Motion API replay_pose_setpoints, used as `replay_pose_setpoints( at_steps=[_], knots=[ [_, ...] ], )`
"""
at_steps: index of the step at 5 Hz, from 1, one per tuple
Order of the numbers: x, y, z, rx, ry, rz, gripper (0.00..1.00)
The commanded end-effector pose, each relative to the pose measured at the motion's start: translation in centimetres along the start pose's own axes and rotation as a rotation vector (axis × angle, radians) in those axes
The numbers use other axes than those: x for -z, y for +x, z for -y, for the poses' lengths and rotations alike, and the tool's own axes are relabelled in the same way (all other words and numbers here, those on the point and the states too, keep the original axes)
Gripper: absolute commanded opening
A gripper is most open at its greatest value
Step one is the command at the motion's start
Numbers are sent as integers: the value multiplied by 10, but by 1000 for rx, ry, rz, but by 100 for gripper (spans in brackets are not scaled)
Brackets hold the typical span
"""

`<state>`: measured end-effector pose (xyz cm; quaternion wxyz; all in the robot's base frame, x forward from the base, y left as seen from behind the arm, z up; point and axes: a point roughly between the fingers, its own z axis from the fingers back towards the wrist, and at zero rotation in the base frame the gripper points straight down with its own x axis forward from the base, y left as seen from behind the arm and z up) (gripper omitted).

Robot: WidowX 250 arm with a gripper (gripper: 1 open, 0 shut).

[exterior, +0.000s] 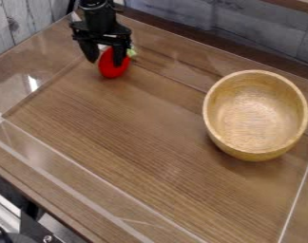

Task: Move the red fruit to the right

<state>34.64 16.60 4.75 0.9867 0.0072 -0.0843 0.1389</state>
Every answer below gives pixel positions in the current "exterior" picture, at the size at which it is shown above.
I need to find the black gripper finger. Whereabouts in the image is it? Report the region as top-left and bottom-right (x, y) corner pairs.
(79, 40), (99, 63)
(114, 46), (127, 67)

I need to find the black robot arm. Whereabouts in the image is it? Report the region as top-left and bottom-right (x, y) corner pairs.
(68, 0), (133, 67)

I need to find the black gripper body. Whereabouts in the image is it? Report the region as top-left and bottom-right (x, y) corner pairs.
(68, 21), (133, 48)

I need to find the wooden bowl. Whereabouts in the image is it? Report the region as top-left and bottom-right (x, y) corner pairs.
(202, 69), (308, 161)

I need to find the black cable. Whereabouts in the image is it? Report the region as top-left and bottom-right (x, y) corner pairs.
(0, 223), (15, 243)

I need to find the black table clamp bracket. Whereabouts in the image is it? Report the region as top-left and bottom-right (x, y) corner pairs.
(19, 212), (63, 243)

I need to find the red toy strawberry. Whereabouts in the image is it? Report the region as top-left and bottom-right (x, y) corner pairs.
(98, 47), (137, 79)

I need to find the clear acrylic tray wall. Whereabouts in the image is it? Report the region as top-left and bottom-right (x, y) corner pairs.
(0, 12), (308, 243)

